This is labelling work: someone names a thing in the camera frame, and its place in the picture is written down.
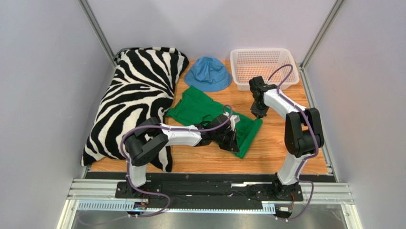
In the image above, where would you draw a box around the left aluminium frame post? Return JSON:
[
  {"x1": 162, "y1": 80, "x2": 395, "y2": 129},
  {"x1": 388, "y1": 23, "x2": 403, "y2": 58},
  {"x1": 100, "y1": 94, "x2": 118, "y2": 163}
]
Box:
[{"x1": 78, "y1": 0, "x2": 117, "y2": 67}]

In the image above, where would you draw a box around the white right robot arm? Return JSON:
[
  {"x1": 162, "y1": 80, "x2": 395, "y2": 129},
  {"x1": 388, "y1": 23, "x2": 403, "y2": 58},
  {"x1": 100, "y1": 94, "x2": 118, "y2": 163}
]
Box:
[{"x1": 249, "y1": 76, "x2": 324, "y2": 199}]

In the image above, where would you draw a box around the green t shirt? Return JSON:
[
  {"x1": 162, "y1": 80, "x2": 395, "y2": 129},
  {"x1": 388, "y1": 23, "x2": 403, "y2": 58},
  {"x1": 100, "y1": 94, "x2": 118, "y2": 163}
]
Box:
[{"x1": 166, "y1": 86, "x2": 263, "y2": 159}]

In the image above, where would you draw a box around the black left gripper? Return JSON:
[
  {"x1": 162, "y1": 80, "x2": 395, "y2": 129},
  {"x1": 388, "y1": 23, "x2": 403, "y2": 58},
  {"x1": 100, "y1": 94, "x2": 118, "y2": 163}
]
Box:
[{"x1": 213, "y1": 127, "x2": 239, "y2": 153}]

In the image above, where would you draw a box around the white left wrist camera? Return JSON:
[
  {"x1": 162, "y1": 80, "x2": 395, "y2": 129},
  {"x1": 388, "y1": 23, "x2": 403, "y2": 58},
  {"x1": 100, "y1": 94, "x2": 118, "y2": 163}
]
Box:
[{"x1": 223, "y1": 112, "x2": 240, "y2": 131}]

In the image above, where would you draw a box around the right aluminium frame post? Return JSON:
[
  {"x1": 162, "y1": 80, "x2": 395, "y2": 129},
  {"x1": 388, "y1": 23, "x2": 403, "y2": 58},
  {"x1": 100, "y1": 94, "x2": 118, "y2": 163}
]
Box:
[{"x1": 300, "y1": 0, "x2": 346, "y2": 69}]

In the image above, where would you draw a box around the white plastic basket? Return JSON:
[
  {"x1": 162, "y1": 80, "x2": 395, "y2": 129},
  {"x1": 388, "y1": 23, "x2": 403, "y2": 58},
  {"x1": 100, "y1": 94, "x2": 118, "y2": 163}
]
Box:
[{"x1": 230, "y1": 48, "x2": 300, "y2": 91}]

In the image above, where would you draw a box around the zebra striped pillow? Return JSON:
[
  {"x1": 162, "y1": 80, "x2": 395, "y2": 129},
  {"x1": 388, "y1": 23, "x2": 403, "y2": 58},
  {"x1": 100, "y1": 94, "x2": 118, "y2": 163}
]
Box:
[{"x1": 81, "y1": 47, "x2": 189, "y2": 167}]

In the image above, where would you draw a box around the aluminium frame post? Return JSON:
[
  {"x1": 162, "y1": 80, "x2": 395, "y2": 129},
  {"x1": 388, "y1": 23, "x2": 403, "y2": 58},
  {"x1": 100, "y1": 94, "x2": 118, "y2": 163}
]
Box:
[
  {"x1": 300, "y1": 0, "x2": 346, "y2": 69},
  {"x1": 78, "y1": 0, "x2": 117, "y2": 67}
]

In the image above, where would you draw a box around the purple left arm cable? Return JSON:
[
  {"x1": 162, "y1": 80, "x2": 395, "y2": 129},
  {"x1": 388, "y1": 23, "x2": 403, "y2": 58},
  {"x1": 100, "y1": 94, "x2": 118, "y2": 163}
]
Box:
[{"x1": 119, "y1": 104, "x2": 234, "y2": 218}]

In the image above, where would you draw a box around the blue bucket hat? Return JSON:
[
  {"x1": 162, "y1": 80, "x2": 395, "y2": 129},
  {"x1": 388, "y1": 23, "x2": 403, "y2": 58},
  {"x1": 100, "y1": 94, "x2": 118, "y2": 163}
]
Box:
[{"x1": 184, "y1": 56, "x2": 232, "y2": 92}]

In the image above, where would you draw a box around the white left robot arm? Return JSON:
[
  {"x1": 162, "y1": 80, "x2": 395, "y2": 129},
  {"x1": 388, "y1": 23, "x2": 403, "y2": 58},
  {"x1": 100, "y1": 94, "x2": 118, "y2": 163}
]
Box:
[{"x1": 120, "y1": 112, "x2": 240, "y2": 190}]

